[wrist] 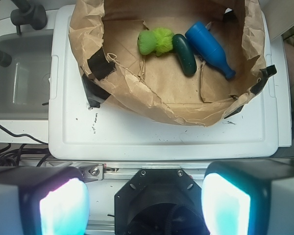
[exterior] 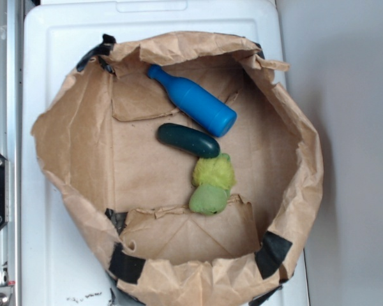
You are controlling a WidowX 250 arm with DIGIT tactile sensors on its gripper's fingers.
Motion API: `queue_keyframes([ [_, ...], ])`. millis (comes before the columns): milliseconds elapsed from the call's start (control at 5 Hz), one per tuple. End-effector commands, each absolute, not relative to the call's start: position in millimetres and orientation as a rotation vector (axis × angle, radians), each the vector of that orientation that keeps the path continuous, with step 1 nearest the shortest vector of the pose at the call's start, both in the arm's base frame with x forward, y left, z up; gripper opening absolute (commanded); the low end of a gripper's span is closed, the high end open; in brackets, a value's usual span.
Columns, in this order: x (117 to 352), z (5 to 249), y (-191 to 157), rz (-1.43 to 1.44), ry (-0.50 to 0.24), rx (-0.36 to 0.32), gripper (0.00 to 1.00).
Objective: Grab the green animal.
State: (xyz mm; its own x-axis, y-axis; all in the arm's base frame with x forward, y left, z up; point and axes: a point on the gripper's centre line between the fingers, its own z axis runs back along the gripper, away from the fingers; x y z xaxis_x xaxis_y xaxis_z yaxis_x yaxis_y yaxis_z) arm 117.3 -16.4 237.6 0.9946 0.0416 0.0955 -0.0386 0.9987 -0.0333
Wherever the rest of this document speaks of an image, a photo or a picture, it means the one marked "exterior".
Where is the dark green toy cucumber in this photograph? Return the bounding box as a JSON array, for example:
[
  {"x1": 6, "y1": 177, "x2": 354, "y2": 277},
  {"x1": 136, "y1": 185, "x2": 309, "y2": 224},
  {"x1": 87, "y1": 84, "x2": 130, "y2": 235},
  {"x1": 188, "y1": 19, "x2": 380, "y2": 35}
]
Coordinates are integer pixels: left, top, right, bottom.
[{"x1": 156, "y1": 123, "x2": 220, "y2": 158}]

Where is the white plastic bin lid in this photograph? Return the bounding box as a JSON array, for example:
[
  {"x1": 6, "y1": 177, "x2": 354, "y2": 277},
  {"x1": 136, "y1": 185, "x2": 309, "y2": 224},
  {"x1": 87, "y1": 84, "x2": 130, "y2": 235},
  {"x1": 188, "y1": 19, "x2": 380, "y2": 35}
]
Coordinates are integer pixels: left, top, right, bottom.
[{"x1": 20, "y1": 0, "x2": 314, "y2": 306}]

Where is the blue plastic bottle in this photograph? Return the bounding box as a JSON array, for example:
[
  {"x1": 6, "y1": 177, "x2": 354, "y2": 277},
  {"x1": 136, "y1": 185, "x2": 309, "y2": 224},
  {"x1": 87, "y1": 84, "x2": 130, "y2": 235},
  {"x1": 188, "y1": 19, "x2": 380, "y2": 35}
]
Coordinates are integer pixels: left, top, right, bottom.
[{"x1": 147, "y1": 64, "x2": 237, "y2": 137}]

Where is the aluminium frame rail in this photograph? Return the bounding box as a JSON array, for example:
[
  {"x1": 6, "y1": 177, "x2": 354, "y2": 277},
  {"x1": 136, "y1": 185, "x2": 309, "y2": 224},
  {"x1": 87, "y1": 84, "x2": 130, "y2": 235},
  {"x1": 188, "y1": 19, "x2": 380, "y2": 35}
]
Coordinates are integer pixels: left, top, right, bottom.
[{"x1": 0, "y1": 1, "x2": 24, "y2": 305}]

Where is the brown paper bag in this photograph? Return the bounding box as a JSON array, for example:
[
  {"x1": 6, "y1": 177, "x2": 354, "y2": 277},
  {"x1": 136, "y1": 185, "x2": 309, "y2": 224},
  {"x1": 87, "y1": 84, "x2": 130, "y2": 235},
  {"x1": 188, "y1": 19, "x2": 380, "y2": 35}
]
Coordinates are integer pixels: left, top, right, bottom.
[{"x1": 32, "y1": 31, "x2": 324, "y2": 305}]

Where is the green plush animal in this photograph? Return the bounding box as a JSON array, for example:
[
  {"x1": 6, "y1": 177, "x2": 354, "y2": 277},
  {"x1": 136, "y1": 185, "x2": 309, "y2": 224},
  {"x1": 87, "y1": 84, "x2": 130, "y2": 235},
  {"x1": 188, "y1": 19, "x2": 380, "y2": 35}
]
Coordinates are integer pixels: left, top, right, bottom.
[{"x1": 189, "y1": 153, "x2": 236, "y2": 215}]

